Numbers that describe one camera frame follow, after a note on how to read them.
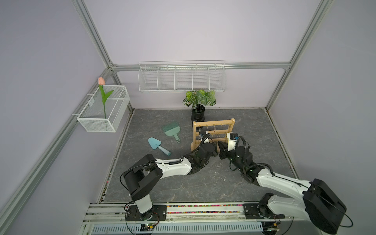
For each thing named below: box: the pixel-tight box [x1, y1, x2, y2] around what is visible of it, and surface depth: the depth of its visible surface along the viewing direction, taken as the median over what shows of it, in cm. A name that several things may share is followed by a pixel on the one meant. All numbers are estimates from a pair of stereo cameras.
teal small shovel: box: [147, 137, 171, 156], surface depth 101 cm
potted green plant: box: [182, 90, 217, 124], surface depth 95 cm
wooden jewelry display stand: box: [190, 117, 235, 154], surface depth 80 cm
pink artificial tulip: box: [98, 76, 115, 119], surface depth 81 cm
